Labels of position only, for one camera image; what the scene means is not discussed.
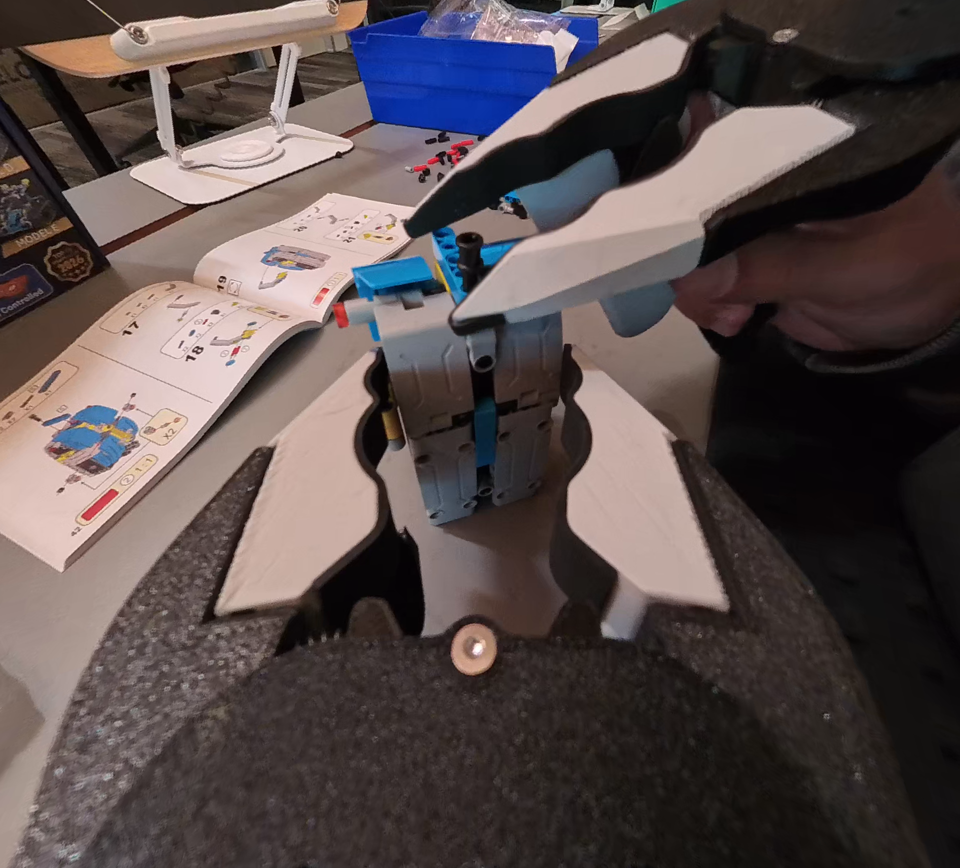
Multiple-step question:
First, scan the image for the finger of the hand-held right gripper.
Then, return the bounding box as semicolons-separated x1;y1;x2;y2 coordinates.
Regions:
403;30;695;241
447;103;858;337

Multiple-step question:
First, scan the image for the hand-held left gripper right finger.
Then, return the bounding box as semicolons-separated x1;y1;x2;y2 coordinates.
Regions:
549;346;731;642

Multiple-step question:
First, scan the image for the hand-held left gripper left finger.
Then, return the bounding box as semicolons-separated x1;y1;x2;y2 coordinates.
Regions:
213;350;397;618

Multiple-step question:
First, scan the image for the black brick axle pin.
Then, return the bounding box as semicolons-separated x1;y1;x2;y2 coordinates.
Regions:
457;232;486;293

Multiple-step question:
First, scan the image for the blue brick toy car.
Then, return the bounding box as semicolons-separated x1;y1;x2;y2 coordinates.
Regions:
333;226;566;529

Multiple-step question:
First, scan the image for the blue brick beam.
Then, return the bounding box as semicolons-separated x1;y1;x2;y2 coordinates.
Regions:
431;226;528;304

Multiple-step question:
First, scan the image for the grey desk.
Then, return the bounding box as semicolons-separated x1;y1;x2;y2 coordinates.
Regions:
0;80;721;868

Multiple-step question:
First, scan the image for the person's right hand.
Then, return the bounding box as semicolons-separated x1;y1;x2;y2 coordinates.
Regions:
671;159;960;355

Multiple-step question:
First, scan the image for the crumpled clear plastic bag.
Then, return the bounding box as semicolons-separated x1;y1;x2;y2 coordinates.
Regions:
416;0;584;72

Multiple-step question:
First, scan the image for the blue storage bin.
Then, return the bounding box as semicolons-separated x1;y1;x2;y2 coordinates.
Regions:
348;11;602;136

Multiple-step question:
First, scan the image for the pile of small brick parts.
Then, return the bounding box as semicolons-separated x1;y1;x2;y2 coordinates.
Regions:
405;129;528;218

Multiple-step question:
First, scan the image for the open instruction booklet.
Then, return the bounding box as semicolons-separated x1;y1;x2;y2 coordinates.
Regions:
0;193;422;574

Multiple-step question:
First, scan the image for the white adjustable stand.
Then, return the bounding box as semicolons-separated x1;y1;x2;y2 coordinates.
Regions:
0;0;371;206

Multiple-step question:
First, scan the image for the dark robot kit box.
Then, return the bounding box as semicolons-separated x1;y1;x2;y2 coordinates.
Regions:
0;99;113;331

